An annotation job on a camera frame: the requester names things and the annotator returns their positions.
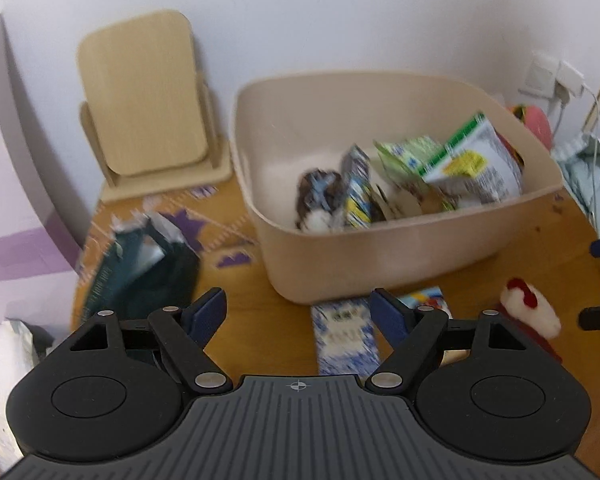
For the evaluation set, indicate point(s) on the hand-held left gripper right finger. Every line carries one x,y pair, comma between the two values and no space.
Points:
390,316

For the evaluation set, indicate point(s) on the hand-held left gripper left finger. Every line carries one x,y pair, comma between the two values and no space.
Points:
205,315

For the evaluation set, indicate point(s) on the blue patterned carton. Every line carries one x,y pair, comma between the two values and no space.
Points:
345,335

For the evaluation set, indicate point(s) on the beige plastic basket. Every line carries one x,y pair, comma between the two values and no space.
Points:
380,260

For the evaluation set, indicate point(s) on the red white santa plush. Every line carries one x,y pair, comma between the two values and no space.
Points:
530,310

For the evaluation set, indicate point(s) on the brown cardboard cutout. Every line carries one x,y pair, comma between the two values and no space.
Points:
405,205

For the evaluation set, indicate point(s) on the blue cartoon carton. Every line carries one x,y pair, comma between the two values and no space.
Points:
357,190

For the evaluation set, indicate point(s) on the green white snack bag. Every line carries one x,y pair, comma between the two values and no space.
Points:
480,165

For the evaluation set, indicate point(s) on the light green snack packet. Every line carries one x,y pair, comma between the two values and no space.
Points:
410,157

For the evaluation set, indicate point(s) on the wooden desk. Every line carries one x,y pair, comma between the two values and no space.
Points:
260,320

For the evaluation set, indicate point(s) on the dark green tissue packet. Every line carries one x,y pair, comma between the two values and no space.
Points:
140,280

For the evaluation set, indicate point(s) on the light blue cloth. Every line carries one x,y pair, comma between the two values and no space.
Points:
585,175

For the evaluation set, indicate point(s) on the pink burger ball toy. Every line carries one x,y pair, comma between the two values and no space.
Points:
537,122

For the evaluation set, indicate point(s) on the white charger plug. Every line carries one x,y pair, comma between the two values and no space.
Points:
570,80

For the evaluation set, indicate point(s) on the white printed pillow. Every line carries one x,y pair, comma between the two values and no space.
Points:
2,385

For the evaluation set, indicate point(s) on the wooden-backed table mirror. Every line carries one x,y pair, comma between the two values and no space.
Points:
140,100

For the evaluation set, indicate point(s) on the white wall socket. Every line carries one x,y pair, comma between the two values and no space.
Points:
540,75

